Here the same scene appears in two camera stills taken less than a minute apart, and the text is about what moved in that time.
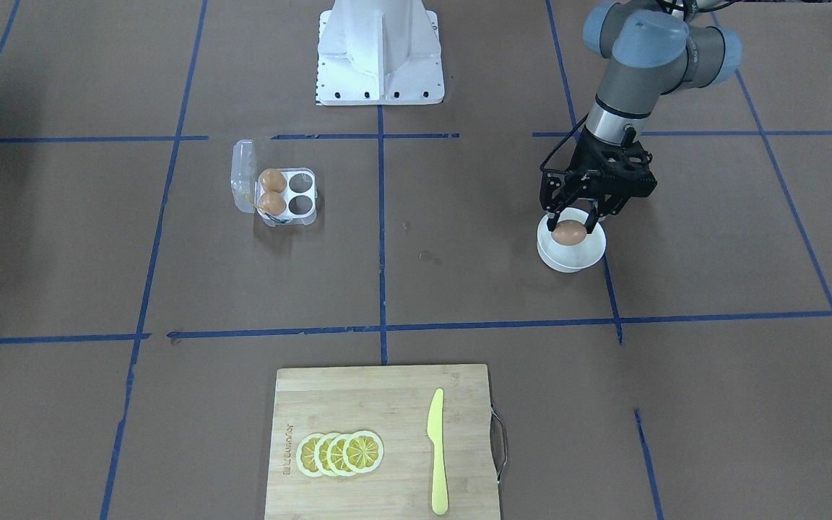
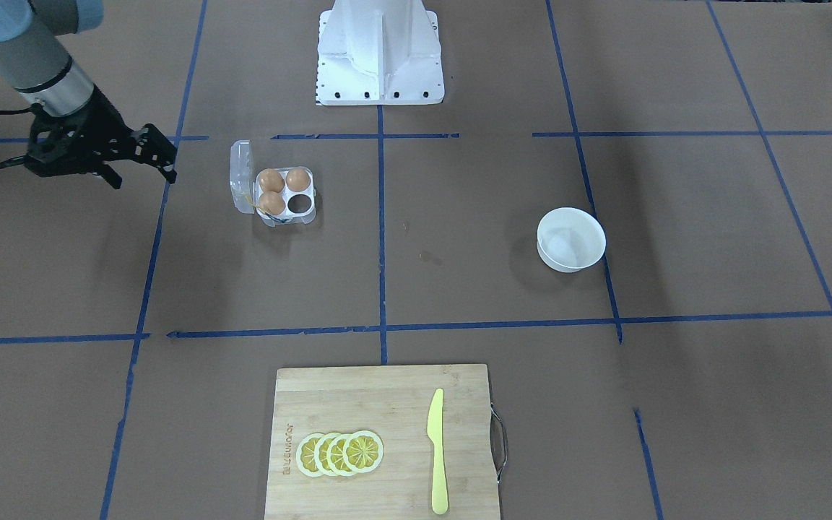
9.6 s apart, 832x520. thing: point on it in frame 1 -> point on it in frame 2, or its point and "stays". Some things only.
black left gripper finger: [554, 197] -> [151, 146]
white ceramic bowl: [569, 258] stays
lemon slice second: [321, 453] stays
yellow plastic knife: [435, 435] stays
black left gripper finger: [596, 210] -> [107, 172]
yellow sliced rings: [305, 455] stays
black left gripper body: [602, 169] -> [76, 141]
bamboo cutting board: [393, 402] stays
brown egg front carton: [273, 203] stays
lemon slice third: [334, 455] stays
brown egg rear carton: [272, 179] stays
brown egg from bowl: [569, 232] -> [297, 179]
